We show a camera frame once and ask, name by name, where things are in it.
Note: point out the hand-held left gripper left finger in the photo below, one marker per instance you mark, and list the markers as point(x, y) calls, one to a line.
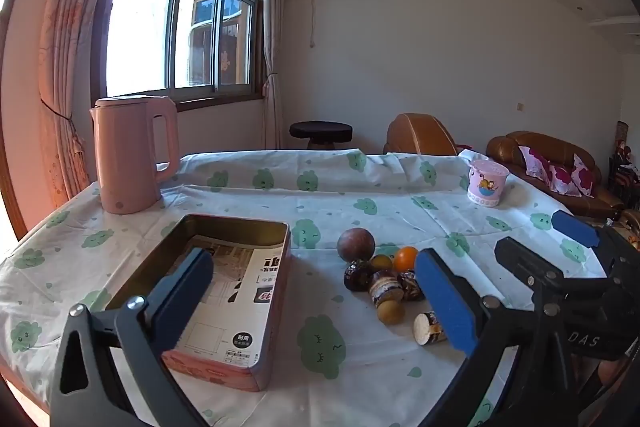
point(187, 292)

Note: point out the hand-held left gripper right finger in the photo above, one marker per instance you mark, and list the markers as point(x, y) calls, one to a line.
point(445, 302)

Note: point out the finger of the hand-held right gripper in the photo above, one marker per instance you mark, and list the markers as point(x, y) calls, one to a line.
point(575, 228)
point(522, 257)

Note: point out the yellow-brown longan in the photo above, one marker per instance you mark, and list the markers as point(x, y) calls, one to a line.
point(381, 263)
point(391, 312)

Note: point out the orange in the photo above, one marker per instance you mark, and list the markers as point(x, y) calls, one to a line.
point(405, 258)

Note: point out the pink tin box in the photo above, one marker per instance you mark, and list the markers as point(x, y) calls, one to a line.
point(215, 372)

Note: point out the dark brown water chestnut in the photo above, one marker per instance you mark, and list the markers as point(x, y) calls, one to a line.
point(357, 276)

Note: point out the brown passion fruit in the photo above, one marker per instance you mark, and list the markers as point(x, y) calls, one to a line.
point(356, 245)

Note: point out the printed paper sheet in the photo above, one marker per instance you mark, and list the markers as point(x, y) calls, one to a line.
point(235, 307)

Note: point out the pink floral cushion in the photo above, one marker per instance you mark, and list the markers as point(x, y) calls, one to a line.
point(532, 159)
point(562, 179)
point(584, 174)

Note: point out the dark red decorations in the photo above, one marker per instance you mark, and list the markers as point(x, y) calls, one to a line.
point(625, 167)

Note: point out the pink cartoon cup with lid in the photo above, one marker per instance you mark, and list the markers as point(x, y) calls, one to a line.
point(485, 187)

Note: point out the brown leather sofa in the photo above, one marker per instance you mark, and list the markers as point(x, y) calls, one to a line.
point(505, 149)

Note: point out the white tablecloth with green clouds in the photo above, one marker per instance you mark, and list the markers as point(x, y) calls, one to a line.
point(350, 207)

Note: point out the pink electric kettle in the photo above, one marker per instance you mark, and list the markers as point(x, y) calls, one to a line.
point(125, 157)

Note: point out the brown leather armchair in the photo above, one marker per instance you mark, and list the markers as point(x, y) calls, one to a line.
point(415, 134)

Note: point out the dark round stool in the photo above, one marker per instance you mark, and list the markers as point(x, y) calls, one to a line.
point(320, 129)

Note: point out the paper window sticker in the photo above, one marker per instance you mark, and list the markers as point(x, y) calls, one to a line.
point(225, 59)

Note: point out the sliding window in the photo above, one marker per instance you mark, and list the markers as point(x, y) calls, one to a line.
point(172, 32)

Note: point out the wide pink curtain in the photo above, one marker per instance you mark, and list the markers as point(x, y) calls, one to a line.
point(65, 57)

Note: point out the narrow pink curtain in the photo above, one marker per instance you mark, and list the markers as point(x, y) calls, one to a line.
point(274, 32)

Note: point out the brown wooden door frame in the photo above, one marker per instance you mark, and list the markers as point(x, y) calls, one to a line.
point(12, 187)

